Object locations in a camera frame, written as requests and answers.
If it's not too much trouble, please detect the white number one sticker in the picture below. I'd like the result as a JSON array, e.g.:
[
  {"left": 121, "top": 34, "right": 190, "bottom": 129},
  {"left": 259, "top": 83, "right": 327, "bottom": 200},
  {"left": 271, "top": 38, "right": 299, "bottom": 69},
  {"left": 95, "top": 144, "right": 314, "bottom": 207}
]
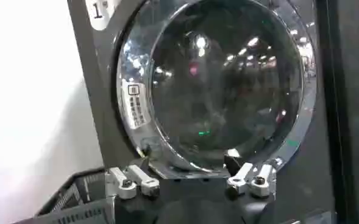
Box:
[{"left": 84, "top": 0, "right": 122, "bottom": 31}]

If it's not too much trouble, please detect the grey plastic laundry basket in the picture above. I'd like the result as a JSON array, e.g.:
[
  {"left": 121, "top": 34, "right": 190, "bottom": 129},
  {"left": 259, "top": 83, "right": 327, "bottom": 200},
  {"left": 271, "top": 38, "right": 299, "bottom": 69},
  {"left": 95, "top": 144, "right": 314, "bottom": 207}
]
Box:
[{"left": 13, "top": 167, "right": 116, "bottom": 224}]

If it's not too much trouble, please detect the grey dryer numbered one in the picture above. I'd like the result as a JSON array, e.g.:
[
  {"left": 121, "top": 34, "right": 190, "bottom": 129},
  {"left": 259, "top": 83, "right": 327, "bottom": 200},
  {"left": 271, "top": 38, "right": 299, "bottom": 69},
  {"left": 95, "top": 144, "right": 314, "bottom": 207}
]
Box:
[{"left": 66, "top": 0, "right": 336, "bottom": 224}]

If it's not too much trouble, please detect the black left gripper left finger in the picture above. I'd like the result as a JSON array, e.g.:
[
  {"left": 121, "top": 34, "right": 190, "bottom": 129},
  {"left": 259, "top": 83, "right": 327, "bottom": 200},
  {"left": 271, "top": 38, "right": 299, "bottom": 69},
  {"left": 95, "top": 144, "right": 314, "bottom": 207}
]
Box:
[{"left": 105, "top": 147, "right": 161, "bottom": 200}]

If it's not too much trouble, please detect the round glass dryer door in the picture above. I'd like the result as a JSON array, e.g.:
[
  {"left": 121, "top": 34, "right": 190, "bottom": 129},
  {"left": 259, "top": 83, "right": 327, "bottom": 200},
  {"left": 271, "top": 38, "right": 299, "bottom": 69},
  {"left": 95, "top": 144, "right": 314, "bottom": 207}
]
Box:
[{"left": 116, "top": 0, "right": 318, "bottom": 175}]

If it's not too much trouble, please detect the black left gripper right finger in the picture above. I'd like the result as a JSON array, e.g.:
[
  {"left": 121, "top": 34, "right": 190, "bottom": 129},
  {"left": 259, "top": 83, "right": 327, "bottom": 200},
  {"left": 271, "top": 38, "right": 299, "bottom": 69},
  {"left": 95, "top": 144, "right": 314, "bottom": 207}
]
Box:
[{"left": 223, "top": 154, "right": 277, "bottom": 201}]

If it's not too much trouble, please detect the white warning label sticker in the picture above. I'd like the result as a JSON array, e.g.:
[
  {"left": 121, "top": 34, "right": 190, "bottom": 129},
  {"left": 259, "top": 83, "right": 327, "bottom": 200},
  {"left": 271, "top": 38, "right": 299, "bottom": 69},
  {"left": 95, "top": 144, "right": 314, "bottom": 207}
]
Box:
[{"left": 121, "top": 79, "right": 152, "bottom": 130}]

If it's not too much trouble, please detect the grey neighbouring dryer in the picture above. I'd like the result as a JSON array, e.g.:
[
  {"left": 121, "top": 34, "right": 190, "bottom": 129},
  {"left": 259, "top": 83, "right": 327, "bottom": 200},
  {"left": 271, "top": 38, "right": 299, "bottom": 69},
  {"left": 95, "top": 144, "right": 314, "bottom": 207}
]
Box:
[{"left": 316, "top": 0, "right": 359, "bottom": 224}]

